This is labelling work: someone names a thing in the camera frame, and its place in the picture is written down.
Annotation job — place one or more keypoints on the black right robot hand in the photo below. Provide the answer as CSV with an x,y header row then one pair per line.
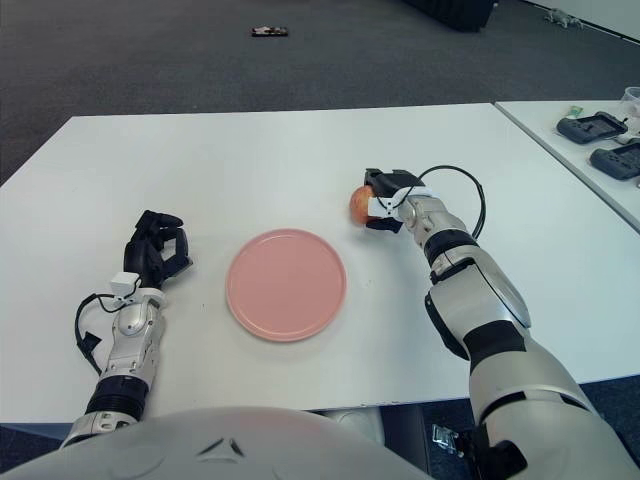
x,y
395,182

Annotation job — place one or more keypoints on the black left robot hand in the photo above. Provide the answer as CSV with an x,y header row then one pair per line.
x,y
142,252

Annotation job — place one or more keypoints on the yellow-red apple with sticker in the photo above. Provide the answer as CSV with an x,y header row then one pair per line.
x,y
360,207

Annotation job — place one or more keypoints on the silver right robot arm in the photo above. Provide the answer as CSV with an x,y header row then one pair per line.
x,y
480,285

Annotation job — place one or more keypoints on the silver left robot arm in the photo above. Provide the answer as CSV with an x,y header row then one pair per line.
x,y
131,322

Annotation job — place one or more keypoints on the pink round plate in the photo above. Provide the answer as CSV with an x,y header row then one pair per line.
x,y
286,285

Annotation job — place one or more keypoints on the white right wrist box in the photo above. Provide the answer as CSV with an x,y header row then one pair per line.
x,y
382,206

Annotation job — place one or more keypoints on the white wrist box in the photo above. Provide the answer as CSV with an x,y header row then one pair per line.
x,y
125,283
382,206

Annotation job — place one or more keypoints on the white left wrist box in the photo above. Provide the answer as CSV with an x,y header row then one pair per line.
x,y
125,283

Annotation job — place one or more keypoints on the black ribbed furniture block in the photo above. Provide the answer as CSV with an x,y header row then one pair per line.
x,y
450,14

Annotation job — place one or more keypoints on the small green packet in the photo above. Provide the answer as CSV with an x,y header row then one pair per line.
x,y
575,111

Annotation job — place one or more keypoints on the small dark flat floor object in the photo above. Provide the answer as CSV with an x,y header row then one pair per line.
x,y
270,31

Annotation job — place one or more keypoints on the dark grey handheld controller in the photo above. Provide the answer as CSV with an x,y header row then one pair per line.
x,y
589,129
616,161

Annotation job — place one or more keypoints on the grey robot torso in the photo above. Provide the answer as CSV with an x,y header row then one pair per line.
x,y
200,450

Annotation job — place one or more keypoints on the white round base part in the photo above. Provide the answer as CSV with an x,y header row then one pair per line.
x,y
355,420

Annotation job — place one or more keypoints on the clear plastic cup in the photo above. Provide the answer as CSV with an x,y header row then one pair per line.
x,y
633,100

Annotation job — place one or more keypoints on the metal clamp bracket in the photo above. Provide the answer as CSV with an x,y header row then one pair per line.
x,y
445,440

